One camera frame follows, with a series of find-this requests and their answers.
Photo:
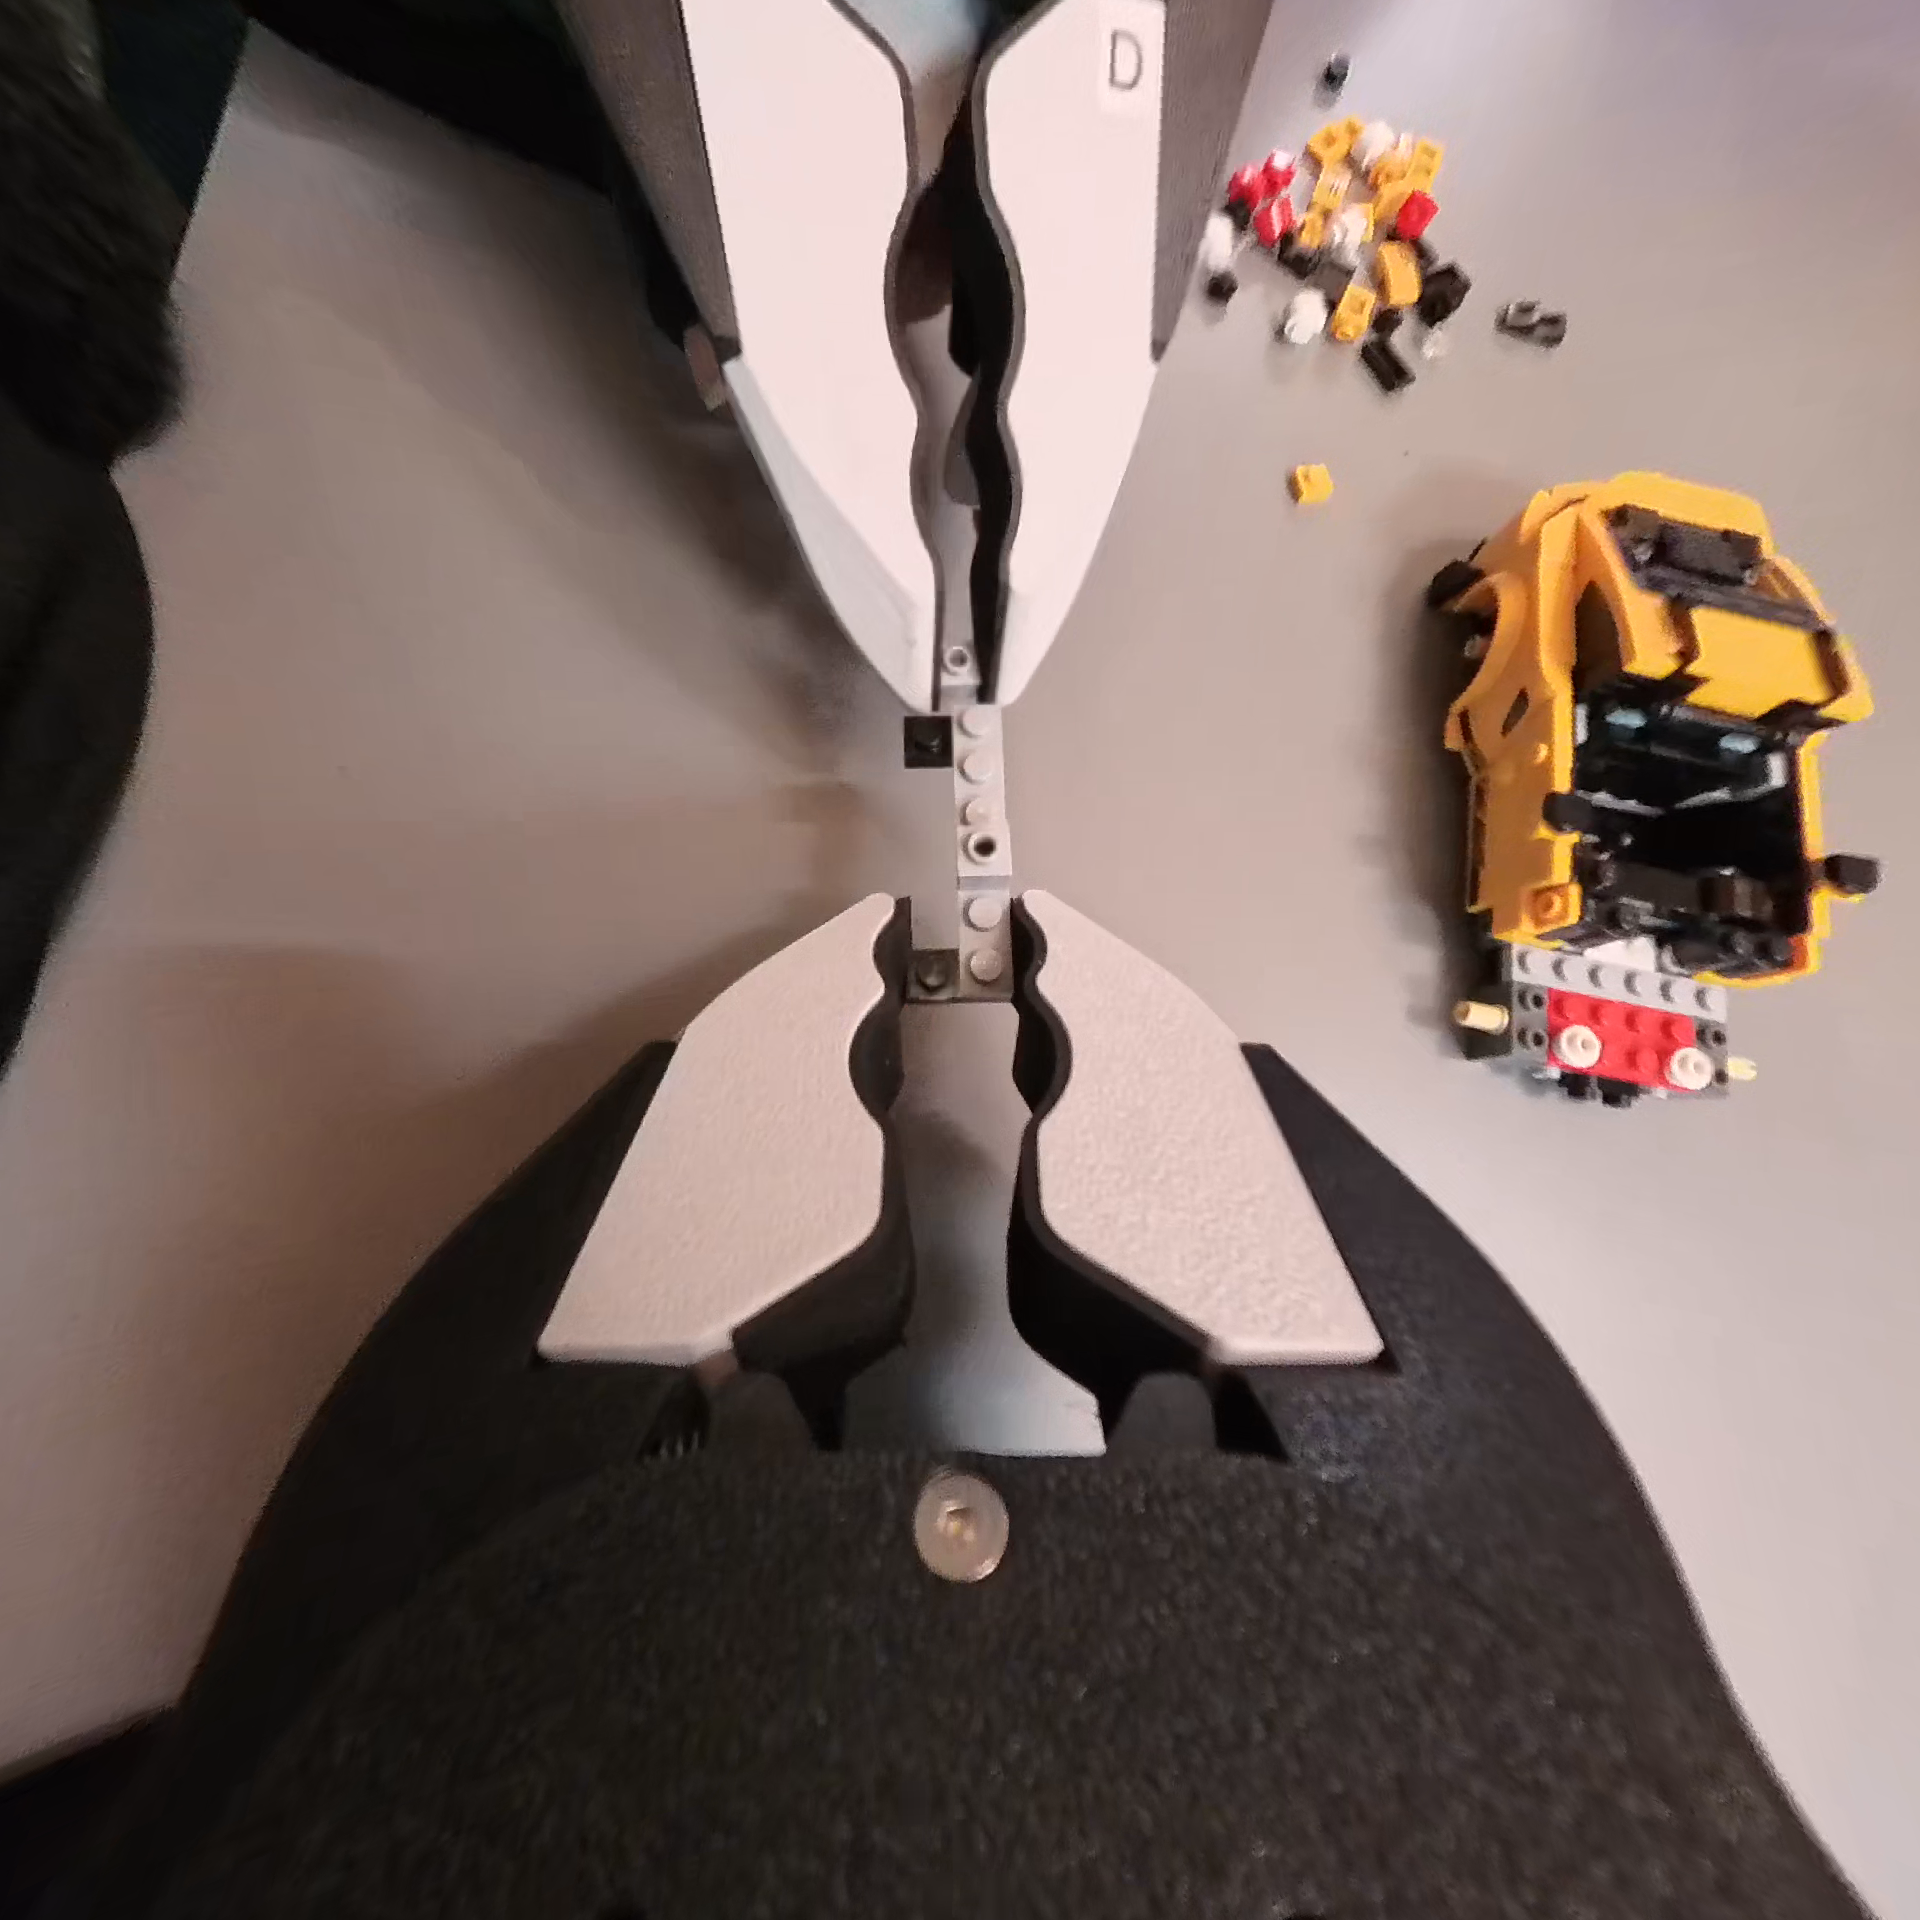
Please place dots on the yellow lego car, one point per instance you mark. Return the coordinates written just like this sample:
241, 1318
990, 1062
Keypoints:
1651, 781

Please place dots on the single yellow lego tile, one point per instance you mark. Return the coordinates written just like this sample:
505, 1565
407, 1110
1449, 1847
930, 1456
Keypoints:
1311, 482

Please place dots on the black lego bracket piece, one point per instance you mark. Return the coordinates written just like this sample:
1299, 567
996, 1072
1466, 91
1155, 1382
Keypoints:
1531, 325

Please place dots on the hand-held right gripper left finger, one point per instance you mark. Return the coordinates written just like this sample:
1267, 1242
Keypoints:
719, 1185

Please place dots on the pile of small lego pieces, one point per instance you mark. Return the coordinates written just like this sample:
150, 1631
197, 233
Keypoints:
1338, 240

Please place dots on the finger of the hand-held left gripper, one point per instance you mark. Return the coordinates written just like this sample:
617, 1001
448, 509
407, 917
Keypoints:
810, 302
1080, 302

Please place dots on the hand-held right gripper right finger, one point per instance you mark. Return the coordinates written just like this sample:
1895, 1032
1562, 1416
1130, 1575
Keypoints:
1186, 1185

